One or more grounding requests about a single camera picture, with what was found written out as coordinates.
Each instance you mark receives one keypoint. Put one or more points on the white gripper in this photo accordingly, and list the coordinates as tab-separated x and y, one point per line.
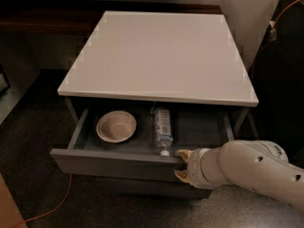
195	167

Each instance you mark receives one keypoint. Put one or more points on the clear blue plastic bottle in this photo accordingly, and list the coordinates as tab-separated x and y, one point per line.
163	130

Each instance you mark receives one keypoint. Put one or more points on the grey top drawer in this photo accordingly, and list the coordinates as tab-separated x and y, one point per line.
138	158

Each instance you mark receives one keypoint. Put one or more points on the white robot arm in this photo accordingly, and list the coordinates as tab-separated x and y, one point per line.
259	166

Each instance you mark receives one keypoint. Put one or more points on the grey drawer cabinet white top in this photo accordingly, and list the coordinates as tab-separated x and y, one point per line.
156	59

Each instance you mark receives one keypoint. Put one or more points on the beige bowl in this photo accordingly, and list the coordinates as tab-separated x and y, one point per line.
116	126

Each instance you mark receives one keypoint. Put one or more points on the dark wooden shelf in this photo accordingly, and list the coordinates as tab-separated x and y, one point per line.
78	17

